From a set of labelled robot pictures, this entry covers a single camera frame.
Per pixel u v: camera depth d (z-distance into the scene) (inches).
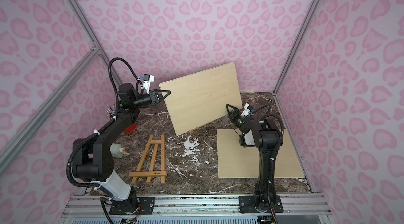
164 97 30.7
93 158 18.1
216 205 29.5
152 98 28.3
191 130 35.1
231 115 35.1
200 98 34.5
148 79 28.5
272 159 22.8
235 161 33.8
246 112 36.2
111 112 33.9
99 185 19.9
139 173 31.3
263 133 22.9
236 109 35.5
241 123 34.5
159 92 29.9
